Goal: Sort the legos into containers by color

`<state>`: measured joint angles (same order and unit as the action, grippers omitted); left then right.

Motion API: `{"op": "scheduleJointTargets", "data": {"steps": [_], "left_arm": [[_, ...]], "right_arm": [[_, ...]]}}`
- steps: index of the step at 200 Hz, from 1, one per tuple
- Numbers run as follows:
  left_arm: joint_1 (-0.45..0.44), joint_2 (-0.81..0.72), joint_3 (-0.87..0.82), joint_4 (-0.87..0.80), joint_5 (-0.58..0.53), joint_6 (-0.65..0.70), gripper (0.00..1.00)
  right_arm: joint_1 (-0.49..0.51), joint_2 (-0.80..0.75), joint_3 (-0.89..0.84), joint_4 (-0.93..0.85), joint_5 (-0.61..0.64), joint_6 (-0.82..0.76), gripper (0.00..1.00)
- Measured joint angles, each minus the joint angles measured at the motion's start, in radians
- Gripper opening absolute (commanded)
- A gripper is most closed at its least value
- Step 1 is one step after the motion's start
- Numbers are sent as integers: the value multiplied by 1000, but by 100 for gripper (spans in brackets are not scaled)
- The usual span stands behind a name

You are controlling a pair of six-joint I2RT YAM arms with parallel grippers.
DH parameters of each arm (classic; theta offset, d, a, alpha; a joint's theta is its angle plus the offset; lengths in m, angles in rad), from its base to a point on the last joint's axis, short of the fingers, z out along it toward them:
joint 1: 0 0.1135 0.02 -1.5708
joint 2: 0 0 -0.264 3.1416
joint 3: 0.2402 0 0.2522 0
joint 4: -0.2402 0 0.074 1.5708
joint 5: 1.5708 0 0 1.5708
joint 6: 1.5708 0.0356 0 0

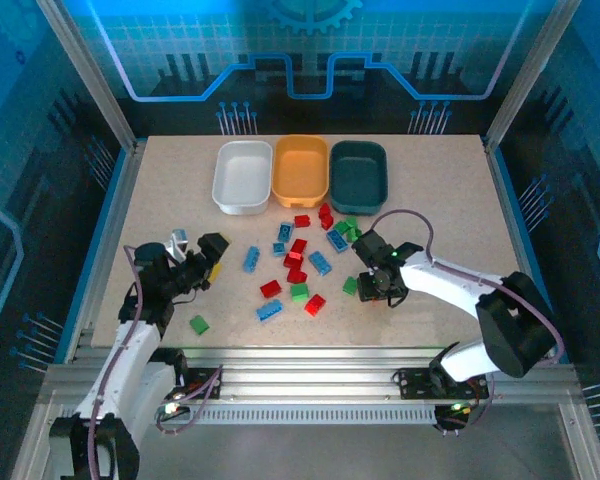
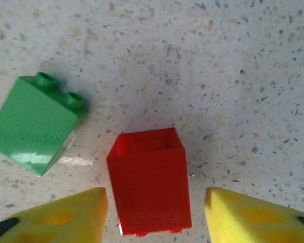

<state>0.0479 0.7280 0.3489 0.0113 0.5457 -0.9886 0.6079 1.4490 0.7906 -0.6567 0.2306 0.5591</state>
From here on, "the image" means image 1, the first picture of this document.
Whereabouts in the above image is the grey and blue lego piece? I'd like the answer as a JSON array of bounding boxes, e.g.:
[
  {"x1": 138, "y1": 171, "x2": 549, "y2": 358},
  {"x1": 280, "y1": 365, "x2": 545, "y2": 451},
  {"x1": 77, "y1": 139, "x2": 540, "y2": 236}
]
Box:
[{"x1": 163, "y1": 228, "x2": 189, "y2": 261}]

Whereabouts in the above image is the white plastic bin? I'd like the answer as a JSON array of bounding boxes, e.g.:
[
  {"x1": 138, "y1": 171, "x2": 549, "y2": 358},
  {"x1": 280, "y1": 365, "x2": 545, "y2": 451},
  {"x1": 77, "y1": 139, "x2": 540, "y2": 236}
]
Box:
[{"x1": 211, "y1": 139, "x2": 274, "y2": 216}]

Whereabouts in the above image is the dark teal plastic bin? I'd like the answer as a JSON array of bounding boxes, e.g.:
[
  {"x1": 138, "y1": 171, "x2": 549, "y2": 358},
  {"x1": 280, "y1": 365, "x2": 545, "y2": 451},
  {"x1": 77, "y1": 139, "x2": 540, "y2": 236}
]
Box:
[{"x1": 328, "y1": 139, "x2": 390, "y2": 216}]

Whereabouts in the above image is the yellow plastic bin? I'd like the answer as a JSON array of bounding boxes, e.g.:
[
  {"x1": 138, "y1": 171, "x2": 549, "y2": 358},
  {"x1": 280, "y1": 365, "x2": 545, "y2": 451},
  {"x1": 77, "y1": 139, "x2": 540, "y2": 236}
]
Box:
[{"x1": 271, "y1": 134, "x2": 330, "y2": 208}]

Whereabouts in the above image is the aluminium table side rail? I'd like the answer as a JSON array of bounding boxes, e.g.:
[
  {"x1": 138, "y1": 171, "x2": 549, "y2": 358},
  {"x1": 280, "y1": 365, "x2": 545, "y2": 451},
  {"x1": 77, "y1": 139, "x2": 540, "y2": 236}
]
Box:
[
  {"x1": 482, "y1": 137, "x2": 569, "y2": 364},
  {"x1": 62, "y1": 142, "x2": 146, "y2": 364}
]

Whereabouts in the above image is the aluminium frame cross rail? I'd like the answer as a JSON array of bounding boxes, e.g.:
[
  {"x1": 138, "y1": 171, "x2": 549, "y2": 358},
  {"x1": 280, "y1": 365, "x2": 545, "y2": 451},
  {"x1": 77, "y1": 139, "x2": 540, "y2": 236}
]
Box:
[{"x1": 39, "y1": 347, "x2": 581, "y2": 406}]

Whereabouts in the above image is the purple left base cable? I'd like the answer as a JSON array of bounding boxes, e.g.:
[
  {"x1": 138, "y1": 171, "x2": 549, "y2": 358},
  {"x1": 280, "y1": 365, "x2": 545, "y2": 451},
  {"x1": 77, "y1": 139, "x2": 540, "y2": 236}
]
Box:
[{"x1": 154, "y1": 364, "x2": 225, "y2": 435}]

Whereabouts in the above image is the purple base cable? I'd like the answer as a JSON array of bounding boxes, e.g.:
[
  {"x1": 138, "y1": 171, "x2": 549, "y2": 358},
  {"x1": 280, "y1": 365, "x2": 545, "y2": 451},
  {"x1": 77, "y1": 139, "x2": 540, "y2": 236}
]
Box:
[
  {"x1": 432, "y1": 372, "x2": 499, "y2": 436},
  {"x1": 154, "y1": 364, "x2": 225, "y2": 435}
]

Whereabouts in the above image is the slotted grey cable duct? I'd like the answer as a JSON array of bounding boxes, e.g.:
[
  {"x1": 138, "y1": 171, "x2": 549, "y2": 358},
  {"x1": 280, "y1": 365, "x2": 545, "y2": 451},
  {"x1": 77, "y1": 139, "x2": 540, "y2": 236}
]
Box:
[{"x1": 177, "y1": 405, "x2": 444, "y2": 425}]

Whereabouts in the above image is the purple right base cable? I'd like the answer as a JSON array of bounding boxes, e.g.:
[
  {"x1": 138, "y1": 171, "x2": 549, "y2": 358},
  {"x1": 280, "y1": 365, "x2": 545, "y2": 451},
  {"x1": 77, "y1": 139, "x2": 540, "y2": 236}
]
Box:
[{"x1": 432, "y1": 372, "x2": 499, "y2": 436}]

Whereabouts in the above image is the aluminium frame post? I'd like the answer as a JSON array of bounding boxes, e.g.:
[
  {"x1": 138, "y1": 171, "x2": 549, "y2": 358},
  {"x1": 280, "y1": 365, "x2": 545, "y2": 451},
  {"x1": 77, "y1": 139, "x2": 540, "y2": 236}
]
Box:
[
  {"x1": 34, "y1": 0, "x2": 139, "y2": 151},
  {"x1": 482, "y1": 0, "x2": 584, "y2": 151}
]

